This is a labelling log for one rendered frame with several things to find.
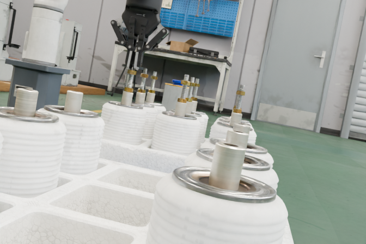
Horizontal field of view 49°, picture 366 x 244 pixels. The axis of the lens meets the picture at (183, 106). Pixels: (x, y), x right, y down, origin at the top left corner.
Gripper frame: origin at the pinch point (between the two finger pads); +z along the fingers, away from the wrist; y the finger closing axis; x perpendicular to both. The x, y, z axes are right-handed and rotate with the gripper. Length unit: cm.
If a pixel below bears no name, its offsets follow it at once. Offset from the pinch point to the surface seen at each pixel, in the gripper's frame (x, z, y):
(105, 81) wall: -536, 22, 204
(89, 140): 32.4, 12.8, -5.8
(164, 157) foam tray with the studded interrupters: 7.5, 17.8, -11.6
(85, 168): 32.4, 16.6, -5.9
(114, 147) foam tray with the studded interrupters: 7.8, 17.9, -1.5
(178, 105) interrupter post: 0.8, 7.8, -11.5
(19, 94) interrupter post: 43.1, 7.4, -1.2
